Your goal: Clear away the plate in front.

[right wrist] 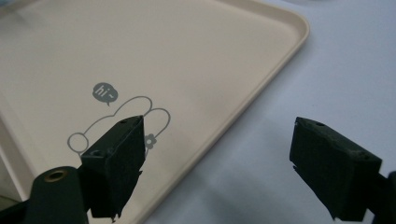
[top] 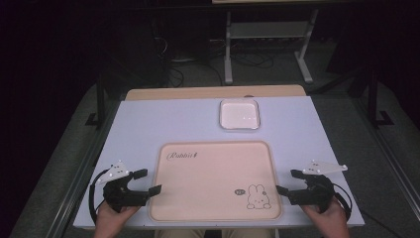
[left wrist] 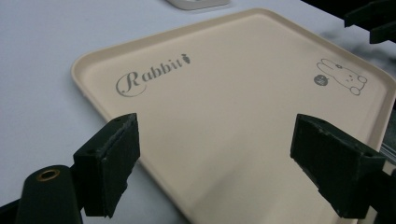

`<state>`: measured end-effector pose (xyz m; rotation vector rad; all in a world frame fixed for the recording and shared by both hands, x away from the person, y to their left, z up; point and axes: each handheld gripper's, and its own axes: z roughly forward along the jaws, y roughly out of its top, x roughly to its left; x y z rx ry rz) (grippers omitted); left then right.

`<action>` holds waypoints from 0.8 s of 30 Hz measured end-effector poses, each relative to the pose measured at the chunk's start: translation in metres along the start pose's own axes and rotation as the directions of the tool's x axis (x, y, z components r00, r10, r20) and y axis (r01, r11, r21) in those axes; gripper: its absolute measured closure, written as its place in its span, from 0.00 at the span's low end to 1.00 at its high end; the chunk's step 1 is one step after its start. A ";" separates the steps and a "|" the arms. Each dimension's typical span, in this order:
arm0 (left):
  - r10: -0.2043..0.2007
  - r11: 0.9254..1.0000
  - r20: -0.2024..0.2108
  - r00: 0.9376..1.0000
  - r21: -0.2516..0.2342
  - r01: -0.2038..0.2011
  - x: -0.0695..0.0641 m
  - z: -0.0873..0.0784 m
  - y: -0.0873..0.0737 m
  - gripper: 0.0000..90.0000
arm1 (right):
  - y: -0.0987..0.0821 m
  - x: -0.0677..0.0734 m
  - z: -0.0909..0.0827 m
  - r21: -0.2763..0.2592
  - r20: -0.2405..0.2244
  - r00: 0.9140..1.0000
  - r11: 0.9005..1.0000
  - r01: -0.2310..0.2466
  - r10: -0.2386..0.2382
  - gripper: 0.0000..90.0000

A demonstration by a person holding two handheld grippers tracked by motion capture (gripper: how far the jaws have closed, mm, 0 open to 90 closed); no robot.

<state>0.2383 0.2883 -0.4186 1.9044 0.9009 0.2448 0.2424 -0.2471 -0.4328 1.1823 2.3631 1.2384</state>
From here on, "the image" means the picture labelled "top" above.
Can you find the white square dish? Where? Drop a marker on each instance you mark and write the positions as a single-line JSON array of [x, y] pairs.
[[239, 114]]

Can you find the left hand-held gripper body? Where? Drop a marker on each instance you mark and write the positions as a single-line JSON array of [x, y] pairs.
[[122, 196]]

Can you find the beige rabbit print mat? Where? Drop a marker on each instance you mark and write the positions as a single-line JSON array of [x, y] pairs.
[[211, 185]]

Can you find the person's left hand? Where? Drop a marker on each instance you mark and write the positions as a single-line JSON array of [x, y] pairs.
[[110, 223]]

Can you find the person's right hand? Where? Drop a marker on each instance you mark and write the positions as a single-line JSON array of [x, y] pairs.
[[332, 224]]

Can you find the white metal table frame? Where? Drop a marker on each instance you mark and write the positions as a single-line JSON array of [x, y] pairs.
[[264, 30]]

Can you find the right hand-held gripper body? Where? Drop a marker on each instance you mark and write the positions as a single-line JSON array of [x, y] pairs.
[[317, 193]]

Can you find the black metal stand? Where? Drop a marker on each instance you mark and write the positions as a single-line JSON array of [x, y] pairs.
[[373, 99], [100, 99]]

